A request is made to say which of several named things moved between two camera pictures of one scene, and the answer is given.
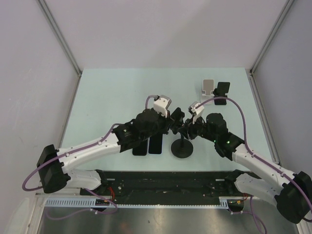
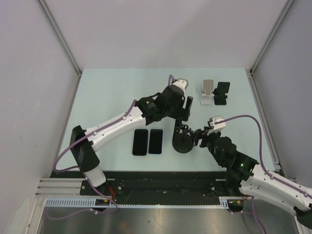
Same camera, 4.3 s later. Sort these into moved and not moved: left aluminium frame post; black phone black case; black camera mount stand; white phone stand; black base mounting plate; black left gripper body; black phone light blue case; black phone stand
Moved: black camera mount stand; black left gripper body
Not moved: black phone stand; black phone light blue case; black phone black case; black base mounting plate; left aluminium frame post; white phone stand
